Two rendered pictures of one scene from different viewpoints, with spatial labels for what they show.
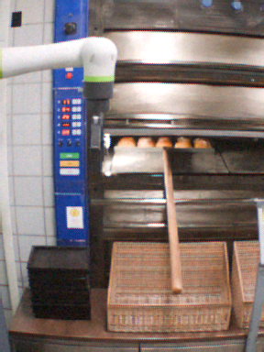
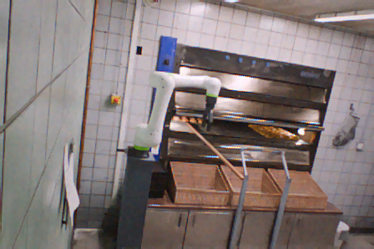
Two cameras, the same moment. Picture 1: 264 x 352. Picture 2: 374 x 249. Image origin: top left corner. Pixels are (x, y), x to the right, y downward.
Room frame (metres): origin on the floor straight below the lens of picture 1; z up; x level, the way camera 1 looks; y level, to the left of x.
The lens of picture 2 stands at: (-0.65, 1.06, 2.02)
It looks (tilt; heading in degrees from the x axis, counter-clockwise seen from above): 12 degrees down; 342
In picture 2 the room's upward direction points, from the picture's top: 9 degrees clockwise
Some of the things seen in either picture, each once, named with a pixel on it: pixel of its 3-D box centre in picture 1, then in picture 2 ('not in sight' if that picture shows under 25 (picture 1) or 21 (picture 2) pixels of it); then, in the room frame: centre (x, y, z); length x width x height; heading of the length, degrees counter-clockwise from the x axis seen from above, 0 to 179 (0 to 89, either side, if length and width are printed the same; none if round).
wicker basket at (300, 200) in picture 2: not in sight; (295, 188); (2.55, -1.37, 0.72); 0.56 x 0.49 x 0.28; 88
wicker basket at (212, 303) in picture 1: (170, 286); (197, 182); (2.58, -0.18, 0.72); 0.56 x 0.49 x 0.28; 87
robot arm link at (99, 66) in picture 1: (98, 58); (213, 86); (1.89, 0.10, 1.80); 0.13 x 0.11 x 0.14; 14
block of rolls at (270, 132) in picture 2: not in sight; (273, 131); (3.26, -1.35, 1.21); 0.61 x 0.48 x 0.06; 178
